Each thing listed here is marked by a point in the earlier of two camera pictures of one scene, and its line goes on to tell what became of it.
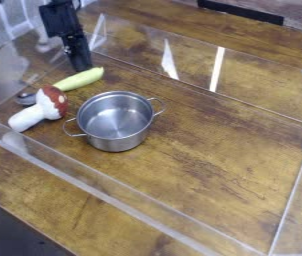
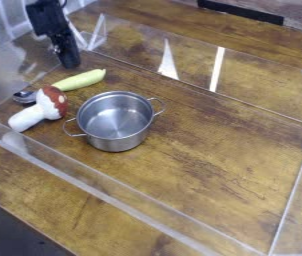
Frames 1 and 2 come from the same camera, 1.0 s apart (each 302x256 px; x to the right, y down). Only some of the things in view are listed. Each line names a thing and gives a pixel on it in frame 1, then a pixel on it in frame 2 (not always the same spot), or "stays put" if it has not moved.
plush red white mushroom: (49, 107) stays put
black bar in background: (266, 17) stays put
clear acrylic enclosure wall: (195, 135) stays put
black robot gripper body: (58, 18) -> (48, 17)
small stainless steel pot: (113, 119) stays put
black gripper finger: (76, 48) -> (65, 49)
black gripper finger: (87, 46) -> (76, 49)
